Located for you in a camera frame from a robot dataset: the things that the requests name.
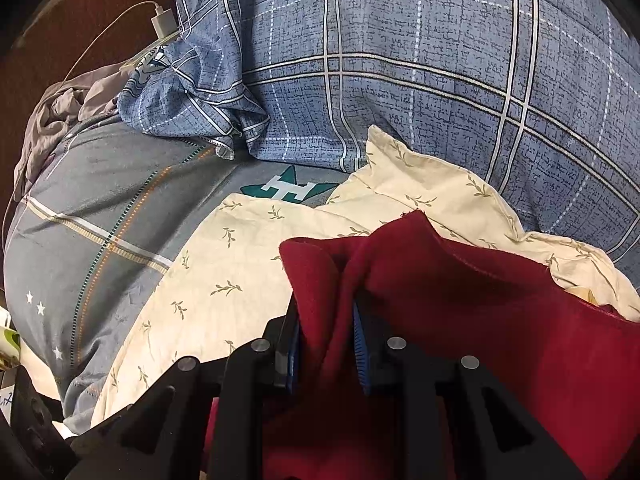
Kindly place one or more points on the red knit sweater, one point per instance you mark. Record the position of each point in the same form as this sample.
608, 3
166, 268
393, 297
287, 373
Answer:
574, 367

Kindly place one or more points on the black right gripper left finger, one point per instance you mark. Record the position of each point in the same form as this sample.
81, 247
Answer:
199, 419

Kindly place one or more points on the white charger plug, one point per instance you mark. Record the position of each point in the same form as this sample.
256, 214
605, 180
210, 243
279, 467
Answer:
164, 23

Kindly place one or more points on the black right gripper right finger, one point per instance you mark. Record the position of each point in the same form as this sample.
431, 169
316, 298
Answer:
448, 419

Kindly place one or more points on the blue plaid quilt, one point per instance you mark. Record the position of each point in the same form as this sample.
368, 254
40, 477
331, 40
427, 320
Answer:
540, 98

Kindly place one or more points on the grey crumpled cloth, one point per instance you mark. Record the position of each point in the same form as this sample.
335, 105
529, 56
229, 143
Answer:
60, 109

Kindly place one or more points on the cream leaf-print pillow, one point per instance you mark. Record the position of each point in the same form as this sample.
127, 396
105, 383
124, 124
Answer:
228, 280

